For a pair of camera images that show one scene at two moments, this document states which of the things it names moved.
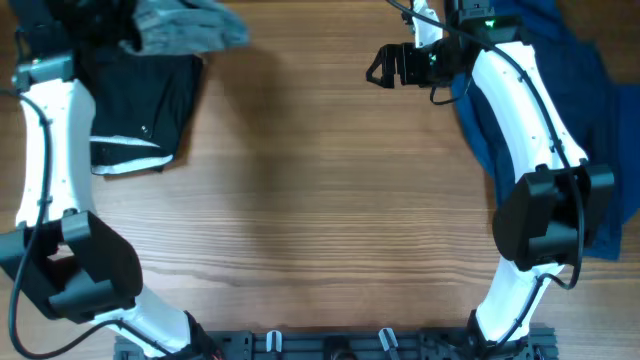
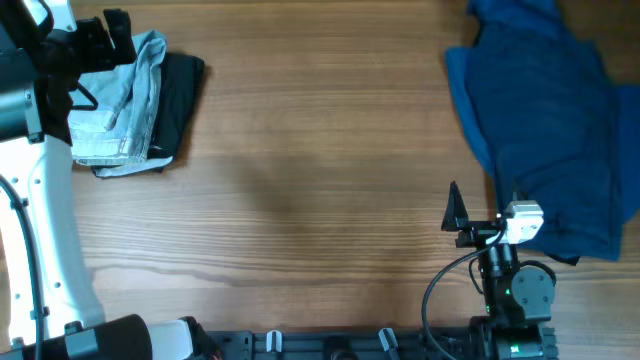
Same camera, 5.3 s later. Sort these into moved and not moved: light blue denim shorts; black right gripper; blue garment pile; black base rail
Moved: light blue denim shorts; black right gripper
Not moved: blue garment pile; black base rail
